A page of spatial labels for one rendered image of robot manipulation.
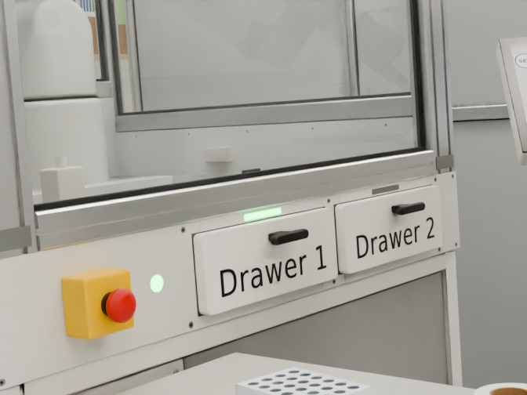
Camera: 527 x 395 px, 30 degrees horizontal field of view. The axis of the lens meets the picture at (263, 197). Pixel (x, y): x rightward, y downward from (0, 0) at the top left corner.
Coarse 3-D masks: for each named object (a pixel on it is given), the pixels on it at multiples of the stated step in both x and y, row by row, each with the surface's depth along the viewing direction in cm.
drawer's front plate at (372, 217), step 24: (408, 192) 167; (432, 192) 173; (336, 216) 155; (360, 216) 157; (384, 216) 162; (408, 216) 167; (432, 216) 173; (360, 240) 157; (384, 240) 162; (408, 240) 168; (432, 240) 173; (360, 264) 157
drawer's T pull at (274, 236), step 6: (270, 234) 140; (276, 234) 137; (282, 234) 137; (288, 234) 138; (294, 234) 139; (300, 234) 140; (306, 234) 141; (270, 240) 140; (276, 240) 136; (282, 240) 137; (288, 240) 138; (294, 240) 139
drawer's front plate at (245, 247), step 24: (288, 216) 144; (312, 216) 148; (216, 240) 132; (240, 240) 136; (264, 240) 140; (312, 240) 148; (216, 264) 132; (240, 264) 136; (264, 264) 140; (288, 264) 144; (312, 264) 148; (336, 264) 152; (216, 288) 132; (240, 288) 136; (264, 288) 140; (288, 288) 144; (216, 312) 132
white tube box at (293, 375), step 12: (276, 372) 109; (288, 372) 109; (300, 372) 108; (312, 372) 108; (240, 384) 105; (252, 384) 106; (264, 384) 105; (276, 384) 106; (288, 384) 104; (300, 384) 104; (312, 384) 104; (324, 384) 103; (336, 384) 104; (348, 384) 103; (360, 384) 102
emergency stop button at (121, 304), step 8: (120, 288) 113; (112, 296) 112; (120, 296) 112; (128, 296) 113; (112, 304) 112; (120, 304) 112; (128, 304) 113; (112, 312) 112; (120, 312) 112; (128, 312) 113; (112, 320) 113; (120, 320) 113; (128, 320) 114
